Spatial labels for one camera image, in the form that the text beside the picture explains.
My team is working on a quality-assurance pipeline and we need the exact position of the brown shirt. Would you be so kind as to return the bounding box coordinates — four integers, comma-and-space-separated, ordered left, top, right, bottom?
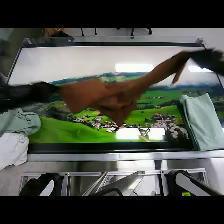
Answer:
57, 49, 194, 127

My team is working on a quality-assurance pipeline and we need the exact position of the folded pale green garment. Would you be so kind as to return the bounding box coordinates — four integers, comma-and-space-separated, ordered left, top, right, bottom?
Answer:
179, 92, 224, 152

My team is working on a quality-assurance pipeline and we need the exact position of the white garment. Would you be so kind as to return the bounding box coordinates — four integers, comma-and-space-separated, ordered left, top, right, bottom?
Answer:
0, 132, 31, 171

